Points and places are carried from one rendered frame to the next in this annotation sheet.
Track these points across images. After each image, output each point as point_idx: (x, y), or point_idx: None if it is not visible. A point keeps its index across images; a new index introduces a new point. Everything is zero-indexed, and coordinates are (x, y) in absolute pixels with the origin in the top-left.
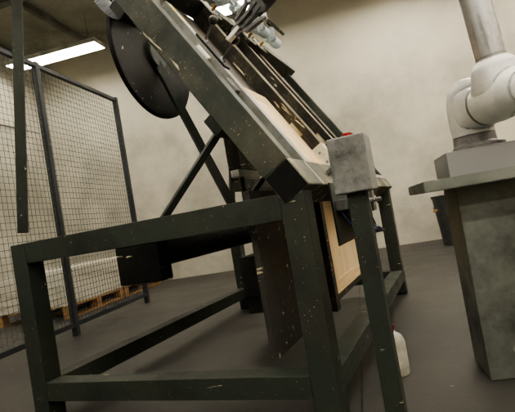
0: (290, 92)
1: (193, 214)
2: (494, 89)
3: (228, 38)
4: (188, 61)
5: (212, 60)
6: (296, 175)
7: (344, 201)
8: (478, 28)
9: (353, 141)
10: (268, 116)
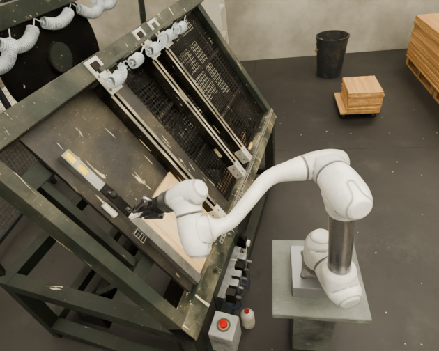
0: (194, 113)
1: (122, 320)
2: (331, 297)
3: (130, 218)
4: (99, 267)
5: (118, 212)
6: (188, 336)
7: (223, 299)
8: (334, 259)
9: (226, 341)
10: (170, 248)
